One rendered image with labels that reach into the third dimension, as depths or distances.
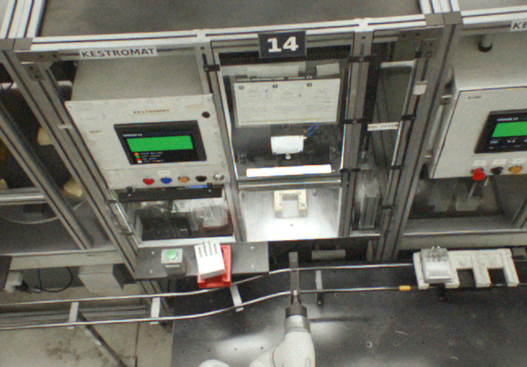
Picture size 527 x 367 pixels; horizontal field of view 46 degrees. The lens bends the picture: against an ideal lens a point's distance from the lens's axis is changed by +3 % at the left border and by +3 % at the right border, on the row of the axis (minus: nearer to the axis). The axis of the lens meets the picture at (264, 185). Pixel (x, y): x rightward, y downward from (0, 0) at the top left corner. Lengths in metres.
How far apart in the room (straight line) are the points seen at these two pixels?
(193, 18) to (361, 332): 1.48
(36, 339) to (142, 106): 2.05
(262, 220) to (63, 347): 1.45
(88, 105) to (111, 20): 0.25
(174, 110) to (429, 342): 1.44
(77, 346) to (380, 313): 1.66
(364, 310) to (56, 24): 1.63
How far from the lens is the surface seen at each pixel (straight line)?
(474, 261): 2.59
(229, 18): 1.70
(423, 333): 2.64
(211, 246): 2.40
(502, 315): 2.74
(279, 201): 2.52
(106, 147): 1.99
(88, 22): 1.78
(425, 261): 2.49
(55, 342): 3.56
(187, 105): 1.79
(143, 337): 3.42
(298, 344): 2.06
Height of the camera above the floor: 3.14
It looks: 57 degrees down
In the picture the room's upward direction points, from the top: 7 degrees counter-clockwise
